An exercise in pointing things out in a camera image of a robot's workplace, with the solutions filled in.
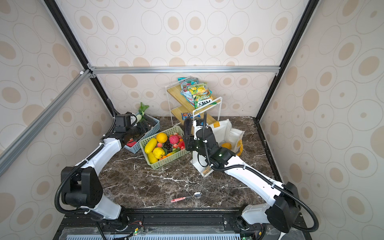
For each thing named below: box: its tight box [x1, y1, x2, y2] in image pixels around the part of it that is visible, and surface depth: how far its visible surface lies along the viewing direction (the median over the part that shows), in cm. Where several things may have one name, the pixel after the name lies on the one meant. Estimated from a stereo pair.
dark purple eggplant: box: [183, 117, 192, 141], surface depth 75 cm
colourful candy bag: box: [177, 76, 207, 106], surface depth 81 cm
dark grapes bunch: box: [163, 140, 173, 153], surface depth 102 cm
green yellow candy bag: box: [187, 83, 213, 109], surface depth 80 cm
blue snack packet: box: [181, 112, 201, 121], surface depth 100 cm
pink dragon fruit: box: [169, 132, 180, 145], surface depth 102 cm
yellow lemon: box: [152, 147, 165, 160], surface depth 94 cm
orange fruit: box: [156, 132, 168, 144], surface depth 100 cm
